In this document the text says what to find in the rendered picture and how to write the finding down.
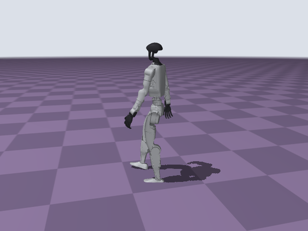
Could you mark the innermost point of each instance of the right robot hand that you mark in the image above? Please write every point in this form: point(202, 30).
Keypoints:
point(167, 109)

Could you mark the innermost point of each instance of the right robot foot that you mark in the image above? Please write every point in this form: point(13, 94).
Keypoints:
point(138, 164)

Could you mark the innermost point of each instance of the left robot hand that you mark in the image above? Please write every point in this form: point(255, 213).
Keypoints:
point(128, 119)

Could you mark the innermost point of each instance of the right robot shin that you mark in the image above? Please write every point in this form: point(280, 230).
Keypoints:
point(144, 151)

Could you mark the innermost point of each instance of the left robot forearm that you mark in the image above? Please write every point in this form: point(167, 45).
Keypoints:
point(138, 103)

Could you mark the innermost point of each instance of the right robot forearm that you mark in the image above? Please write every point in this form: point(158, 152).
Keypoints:
point(167, 95)

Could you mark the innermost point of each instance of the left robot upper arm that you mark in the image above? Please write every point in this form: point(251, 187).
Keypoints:
point(148, 75)

